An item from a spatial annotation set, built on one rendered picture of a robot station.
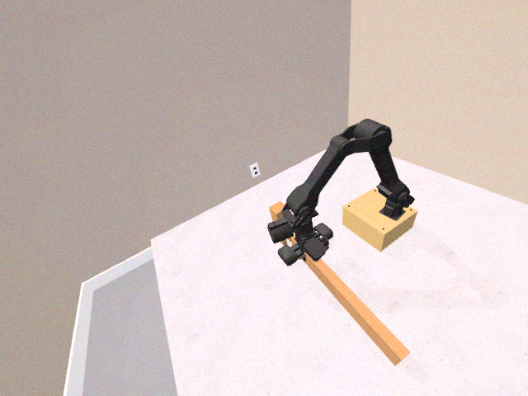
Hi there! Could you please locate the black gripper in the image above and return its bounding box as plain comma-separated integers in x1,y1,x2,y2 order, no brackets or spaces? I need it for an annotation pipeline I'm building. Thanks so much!
278,223,333,266

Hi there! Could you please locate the brown wooden post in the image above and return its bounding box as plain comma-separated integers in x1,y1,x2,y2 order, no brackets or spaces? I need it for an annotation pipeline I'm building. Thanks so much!
269,201,287,246

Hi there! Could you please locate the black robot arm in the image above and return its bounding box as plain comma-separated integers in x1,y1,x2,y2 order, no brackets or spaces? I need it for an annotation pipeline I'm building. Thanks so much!
267,119,415,262

